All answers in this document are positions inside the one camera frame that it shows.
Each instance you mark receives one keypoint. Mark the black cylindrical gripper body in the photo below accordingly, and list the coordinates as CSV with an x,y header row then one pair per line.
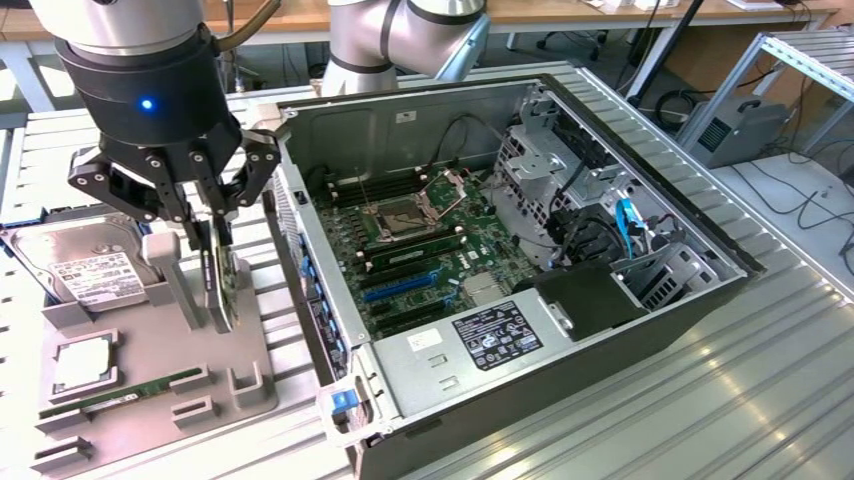
x,y
146,95

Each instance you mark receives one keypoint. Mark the black Nvidia graphics card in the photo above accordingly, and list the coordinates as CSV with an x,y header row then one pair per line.
x,y
220,280

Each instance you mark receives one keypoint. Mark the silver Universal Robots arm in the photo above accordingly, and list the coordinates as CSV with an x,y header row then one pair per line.
x,y
373,45

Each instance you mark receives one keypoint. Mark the hard disk in blue carrier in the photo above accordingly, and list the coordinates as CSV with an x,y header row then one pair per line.
x,y
80,260

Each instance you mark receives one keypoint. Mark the thin metal locking lever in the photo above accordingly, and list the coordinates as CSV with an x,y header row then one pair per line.
x,y
365,190

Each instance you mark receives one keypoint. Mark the CPU socket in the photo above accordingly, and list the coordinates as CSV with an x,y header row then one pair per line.
x,y
400,221

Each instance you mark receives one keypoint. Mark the wooden desk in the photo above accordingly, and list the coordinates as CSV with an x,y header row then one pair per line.
x,y
600,15
20,20

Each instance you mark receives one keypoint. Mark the open metal socket cover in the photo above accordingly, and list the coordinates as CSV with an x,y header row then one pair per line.
x,y
445,192

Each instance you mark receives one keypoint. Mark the installed RAM stick with label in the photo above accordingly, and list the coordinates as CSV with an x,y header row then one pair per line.
x,y
413,252

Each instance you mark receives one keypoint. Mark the blue expansion slot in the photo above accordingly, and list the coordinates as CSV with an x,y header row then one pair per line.
x,y
396,289

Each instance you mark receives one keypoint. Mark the grey plastic parts rack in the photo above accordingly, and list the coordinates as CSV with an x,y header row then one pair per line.
x,y
153,360

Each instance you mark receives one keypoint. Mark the green Dell motherboard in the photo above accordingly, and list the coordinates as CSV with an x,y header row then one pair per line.
x,y
480,235

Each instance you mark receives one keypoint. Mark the silver CPU chip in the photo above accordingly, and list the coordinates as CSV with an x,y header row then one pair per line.
x,y
82,365

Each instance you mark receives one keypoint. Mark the loose green RAM stick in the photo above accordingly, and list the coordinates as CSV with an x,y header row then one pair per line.
x,y
133,389

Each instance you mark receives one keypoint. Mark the silver finned chipset heatsink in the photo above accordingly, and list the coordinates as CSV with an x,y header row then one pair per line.
x,y
481,291

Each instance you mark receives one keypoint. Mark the perforated silver disk bay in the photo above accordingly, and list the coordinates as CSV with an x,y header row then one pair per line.
x,y
540,165

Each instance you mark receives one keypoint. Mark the silver power supply with label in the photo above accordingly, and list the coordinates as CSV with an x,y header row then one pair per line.
x,y
433,365

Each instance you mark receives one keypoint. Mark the office chair base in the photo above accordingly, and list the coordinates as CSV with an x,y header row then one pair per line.
x,y
573,42

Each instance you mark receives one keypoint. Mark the black plastic shroud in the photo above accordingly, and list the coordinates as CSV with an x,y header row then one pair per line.
x,y
587,300

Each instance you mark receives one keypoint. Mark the open black PC case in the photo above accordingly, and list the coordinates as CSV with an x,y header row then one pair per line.
x,y
600,350

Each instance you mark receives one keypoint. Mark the black stand pole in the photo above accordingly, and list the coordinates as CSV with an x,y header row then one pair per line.
x,y
660,55

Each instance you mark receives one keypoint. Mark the open silver disk bay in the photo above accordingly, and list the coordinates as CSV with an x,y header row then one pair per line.
x,y
673,275

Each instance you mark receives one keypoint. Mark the grey control box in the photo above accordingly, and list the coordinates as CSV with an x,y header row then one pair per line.
x,y
733,130

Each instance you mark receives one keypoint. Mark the aluminium frame rack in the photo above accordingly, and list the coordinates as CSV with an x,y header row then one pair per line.
x,y
800,55

